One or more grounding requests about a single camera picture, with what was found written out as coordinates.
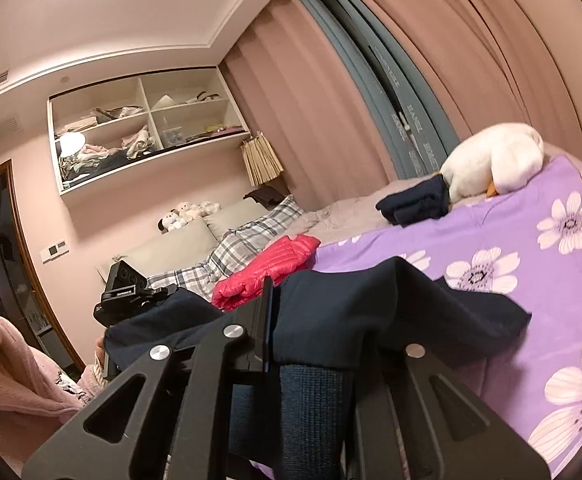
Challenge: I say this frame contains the white black plush dog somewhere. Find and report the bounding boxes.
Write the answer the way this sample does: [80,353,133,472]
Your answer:
[158,210,183,234]

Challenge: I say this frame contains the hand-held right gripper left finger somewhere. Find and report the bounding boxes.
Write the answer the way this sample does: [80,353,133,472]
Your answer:
[21,276,277,480]

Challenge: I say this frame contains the dark brown cloth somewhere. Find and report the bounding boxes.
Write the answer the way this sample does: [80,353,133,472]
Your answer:
[243,186,288,211]

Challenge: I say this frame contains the purple floral blanket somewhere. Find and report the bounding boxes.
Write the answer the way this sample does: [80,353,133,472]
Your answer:
[251,155,582,467]

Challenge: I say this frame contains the folded dark navy clothes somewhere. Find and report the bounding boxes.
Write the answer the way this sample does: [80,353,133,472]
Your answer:
[375,174,451,227]

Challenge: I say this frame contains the mauve grey bed quilt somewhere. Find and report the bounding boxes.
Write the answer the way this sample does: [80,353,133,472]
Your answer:
[301,142,582,247]

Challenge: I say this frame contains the grey plaid pillow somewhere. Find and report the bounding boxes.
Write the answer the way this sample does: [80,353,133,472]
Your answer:
[146,195,308,292]

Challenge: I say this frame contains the pile of folded clothes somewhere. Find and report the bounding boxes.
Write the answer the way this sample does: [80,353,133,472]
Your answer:
[58,127,155,182]

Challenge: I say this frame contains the white goose plush toy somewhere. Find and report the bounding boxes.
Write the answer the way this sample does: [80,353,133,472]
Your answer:
[440,122,545,197]

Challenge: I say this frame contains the grey blue curtain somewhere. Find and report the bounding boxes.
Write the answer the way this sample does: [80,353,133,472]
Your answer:
[288,0,462,181]

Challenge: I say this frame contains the person's pink sweater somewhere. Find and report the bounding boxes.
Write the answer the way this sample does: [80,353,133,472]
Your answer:
[0,315,108,480]

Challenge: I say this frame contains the person's left hand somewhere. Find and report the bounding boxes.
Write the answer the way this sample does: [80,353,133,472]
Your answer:
[93,337,112,368]

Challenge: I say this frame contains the beige pleated lampshade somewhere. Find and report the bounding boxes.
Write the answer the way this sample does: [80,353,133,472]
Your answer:
[241,132,285,187]

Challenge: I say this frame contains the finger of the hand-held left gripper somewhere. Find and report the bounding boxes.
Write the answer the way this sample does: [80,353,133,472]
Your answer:
[138,283,178,310]

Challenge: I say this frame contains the pink curtain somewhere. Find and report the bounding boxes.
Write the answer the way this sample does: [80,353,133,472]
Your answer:
[218,0,403,211]
[321,0,582,171]

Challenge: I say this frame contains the navy blue zip jacket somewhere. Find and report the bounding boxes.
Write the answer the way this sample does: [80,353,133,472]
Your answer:
[103,256,532,480]

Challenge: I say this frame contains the white wall shelf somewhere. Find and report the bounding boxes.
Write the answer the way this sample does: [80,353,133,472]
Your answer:
[47,66,252,197]

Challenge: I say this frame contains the beige pillow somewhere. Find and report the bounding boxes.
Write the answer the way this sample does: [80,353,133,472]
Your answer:
[203,199,272,241]
[96,217,219,286]

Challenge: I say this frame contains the red down jacket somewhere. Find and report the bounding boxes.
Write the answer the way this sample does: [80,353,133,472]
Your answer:
[212,234,321,312]

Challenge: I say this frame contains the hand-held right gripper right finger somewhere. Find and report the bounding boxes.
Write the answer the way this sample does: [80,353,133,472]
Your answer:
[343,342,550,480]

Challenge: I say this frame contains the clear plastic storage box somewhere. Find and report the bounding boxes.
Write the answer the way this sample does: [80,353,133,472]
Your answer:
[161,125,188,147]

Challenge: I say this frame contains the wooden door frame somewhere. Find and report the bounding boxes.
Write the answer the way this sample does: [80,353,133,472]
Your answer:
[0,160,84,369]

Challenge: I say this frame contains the white wall switch panel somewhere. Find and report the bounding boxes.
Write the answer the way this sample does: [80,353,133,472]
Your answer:
[41,237,70,264]

